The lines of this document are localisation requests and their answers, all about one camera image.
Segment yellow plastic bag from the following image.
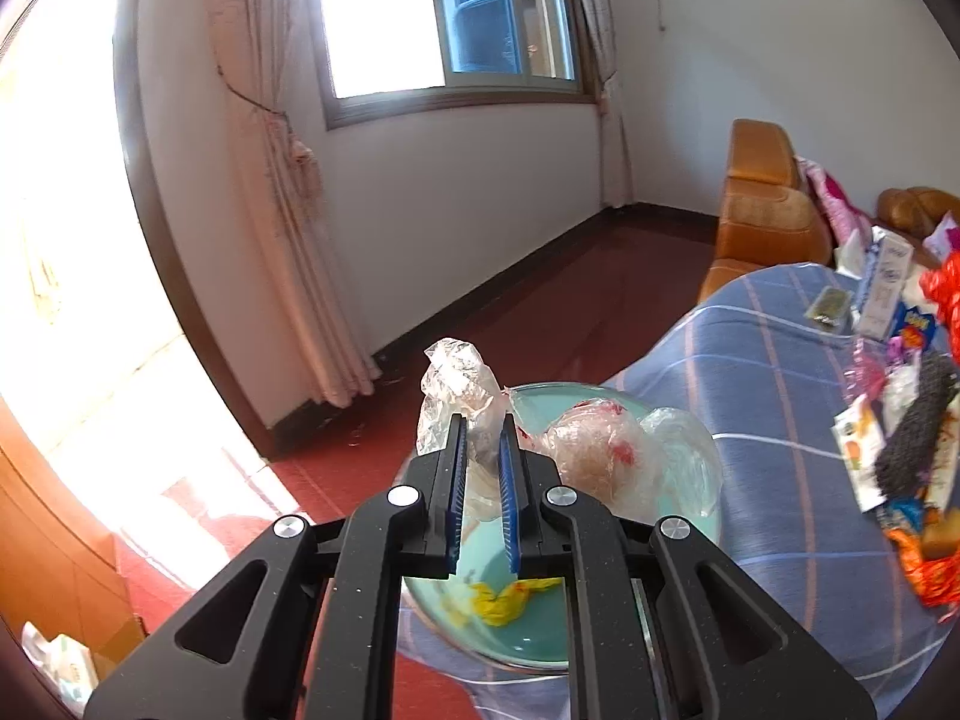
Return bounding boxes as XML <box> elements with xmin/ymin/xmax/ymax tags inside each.
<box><xmin>443</xmin><ymin>578</ymin><xmax>563</xmax><ymax>628</ymax></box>

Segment clear plastic bag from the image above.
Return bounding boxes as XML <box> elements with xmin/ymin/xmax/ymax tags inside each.
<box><xmin>416</xmin><ymin>338</ymin><xmax>722</xmax><ymax>523</ymax></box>

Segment pink cellophane wrapper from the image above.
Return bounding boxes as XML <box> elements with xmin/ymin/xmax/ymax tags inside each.
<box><xmin>843</xmin><ymin>337</ymin><xmax>905</xmax><ymax>405</ymax></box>

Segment mint green trash bucket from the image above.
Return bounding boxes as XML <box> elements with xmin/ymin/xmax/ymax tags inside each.
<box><xmin>405</xmin><ymin>383</ymin><xmax>722</xmax><ymax>673</ymax></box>

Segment white snack wrapper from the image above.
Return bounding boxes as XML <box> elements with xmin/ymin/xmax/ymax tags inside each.
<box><xmin>832</xmin><ymin>395</ymin><xmax>887</xmax><ymax>512</ymax></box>

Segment orange red snack wrapper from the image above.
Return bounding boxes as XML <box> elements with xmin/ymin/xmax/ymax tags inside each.
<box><xmin>875</xmin><ymin>499</ymin><xmax>958</xmax><ymax>613</ymax></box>

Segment blue plaid tablecloth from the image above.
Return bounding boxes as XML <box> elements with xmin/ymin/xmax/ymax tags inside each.
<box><xmin>394</xmin><ymin>262</ymin><xmax>960</xmax><ymax>720</ymax></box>

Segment black mesh scrubber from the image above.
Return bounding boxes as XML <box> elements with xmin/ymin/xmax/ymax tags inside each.
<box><xmin>875</xmin><ymin>349</ymin><xmax>957</xmax><ymax>499</ymax></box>

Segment blue white juice carton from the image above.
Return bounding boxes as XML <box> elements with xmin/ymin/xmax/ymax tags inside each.
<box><xmin>892</xmin><ymin>301</ymin><xmax>937</xmax><ymax>353</ymax></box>

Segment orange leather armchair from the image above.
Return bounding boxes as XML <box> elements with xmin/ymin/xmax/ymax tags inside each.
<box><xmin>698</xmin><ymin>119</ymin><xmax>833</xmax><ymax>302</ymax></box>

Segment right pink curtain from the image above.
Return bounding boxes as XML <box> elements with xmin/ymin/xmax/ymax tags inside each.
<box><xmin>581</xmin><ymin>0</ymin><xmax>635</xmax><ymax>208</ymax></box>

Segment pink curtain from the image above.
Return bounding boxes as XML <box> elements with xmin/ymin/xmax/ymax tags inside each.
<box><xmin>581</xmin><ymin>0</ymin><xmax>635</xmax><ymax>208</ymax></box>
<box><xmin>206</xmin><ymin>0</ymin><xmax>379</xmax><ymax>408</ymax></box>

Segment white tall milk carton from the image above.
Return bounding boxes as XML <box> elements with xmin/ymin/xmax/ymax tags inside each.
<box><xmin>851</xmin><ymin>226</ymin><xmax>914</xmax><ymax>341</ymax></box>

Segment pink white pillow on armchair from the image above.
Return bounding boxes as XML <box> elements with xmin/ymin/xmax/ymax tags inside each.
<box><xmin>796</xmin><ymin>156</ymin><xmax>871</xmax><ymax>245</ymax></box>

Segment red plastic bag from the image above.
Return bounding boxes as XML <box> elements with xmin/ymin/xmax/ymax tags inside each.
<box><xmin>919</xmin><ymin>250</ymin><xmax>960</xmax><ymax>364</ymax></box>

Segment brown leather sofa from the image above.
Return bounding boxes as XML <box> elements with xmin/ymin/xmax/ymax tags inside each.
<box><xmin>875</xmin><ymin>187</ymin><xmax>960</xmax><ymax>268</ymax></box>

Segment left pink curtain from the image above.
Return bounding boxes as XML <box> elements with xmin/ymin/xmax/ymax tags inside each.
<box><xmin>206</xmin><ymin>0</ymin><xmax>379</xmax><ymax>408</ymax></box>

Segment window with brown frame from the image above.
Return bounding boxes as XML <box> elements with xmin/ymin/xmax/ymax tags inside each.
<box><xmin>308</xmin><ymin>0</ymin><xmax>594</xmax><ymax>128</ymax></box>

